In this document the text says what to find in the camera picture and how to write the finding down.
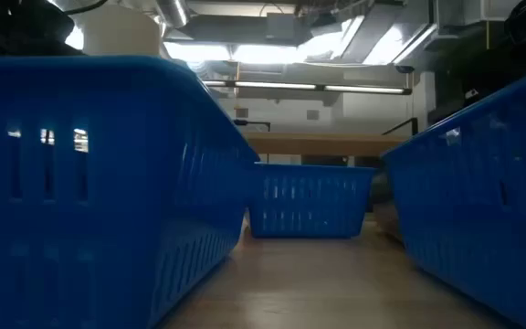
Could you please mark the white shade wooden table lamp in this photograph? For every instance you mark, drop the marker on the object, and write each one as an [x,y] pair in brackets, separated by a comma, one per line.
[121,32]

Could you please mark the large blue plastic basket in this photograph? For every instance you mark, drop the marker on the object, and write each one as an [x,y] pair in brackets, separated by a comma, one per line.
[108,205]

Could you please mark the long ceiling tube light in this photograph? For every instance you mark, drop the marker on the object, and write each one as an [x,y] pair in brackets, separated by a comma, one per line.
[281,85]

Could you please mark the blue plastic slotted basket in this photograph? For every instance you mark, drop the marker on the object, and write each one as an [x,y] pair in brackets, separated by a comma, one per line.
[473,219]
[311,219]

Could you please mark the wooden shelf black metal frame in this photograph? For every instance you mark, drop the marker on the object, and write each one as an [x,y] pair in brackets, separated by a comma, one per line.
[322,144]

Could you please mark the dark dome security camera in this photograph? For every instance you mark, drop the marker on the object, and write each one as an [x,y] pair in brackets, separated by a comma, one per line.
[404,69]

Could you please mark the silver ceiling air duct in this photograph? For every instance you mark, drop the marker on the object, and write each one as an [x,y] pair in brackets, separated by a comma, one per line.
[171,11]

